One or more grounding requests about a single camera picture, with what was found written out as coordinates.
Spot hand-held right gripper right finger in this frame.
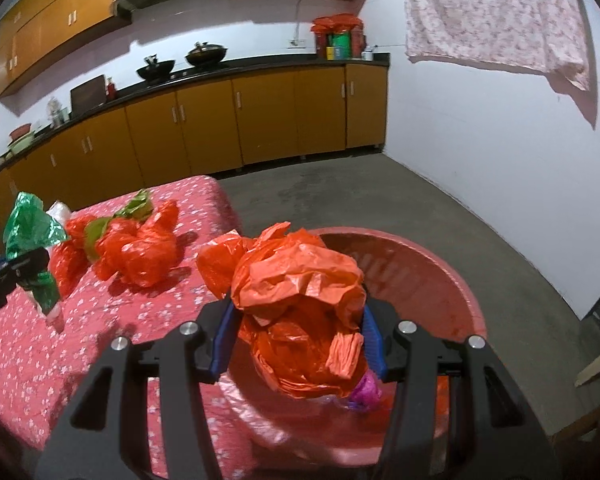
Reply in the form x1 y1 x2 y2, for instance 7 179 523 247
360 300 566 480

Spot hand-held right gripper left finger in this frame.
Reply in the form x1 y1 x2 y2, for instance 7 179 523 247
34 294 241 480

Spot dark green plastic bag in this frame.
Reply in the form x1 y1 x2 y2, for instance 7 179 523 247
4 191 68 322

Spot red plastic basin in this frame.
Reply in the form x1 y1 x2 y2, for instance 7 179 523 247
215 227 488 468

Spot olive green plastic bag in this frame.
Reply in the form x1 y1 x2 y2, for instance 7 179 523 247
82 189 154 262

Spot large orange plastic bag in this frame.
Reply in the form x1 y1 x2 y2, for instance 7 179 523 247
196 221 368 401

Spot purple plastic bag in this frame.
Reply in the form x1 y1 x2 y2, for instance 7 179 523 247
347 372 384 411

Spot red floral tablecloth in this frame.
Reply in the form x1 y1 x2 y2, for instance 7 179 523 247
0 175 261 480

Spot knotted orange plastic bag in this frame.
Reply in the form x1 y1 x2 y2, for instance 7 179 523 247
95 200 181 288

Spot pale green basin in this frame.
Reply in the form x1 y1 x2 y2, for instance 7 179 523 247
7 134 37 155

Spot dark cutting board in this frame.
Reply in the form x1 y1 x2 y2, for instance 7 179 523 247
70 75 107 107

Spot pale wooden board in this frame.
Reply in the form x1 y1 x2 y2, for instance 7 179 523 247
574 344 600 387

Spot orange base cabinets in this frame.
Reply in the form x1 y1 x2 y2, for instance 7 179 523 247
0 62 391 256

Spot wooden chair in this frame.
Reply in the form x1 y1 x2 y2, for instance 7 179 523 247
550 400 600 456

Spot black wok with lid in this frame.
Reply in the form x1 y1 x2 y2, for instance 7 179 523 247
185 42 229 67

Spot black countertop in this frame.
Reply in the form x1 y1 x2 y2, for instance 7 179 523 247
0 56 391 181

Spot orange bag on canisters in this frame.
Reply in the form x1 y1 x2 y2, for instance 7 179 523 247
311 14 363 36

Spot pink floral hanging sheet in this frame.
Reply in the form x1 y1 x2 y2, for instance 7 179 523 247
399 0 592 92

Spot black wok with handle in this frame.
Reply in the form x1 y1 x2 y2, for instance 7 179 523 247
136 55 176 81

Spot orange wall cabinets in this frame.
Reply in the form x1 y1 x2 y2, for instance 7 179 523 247
0 0 133 100

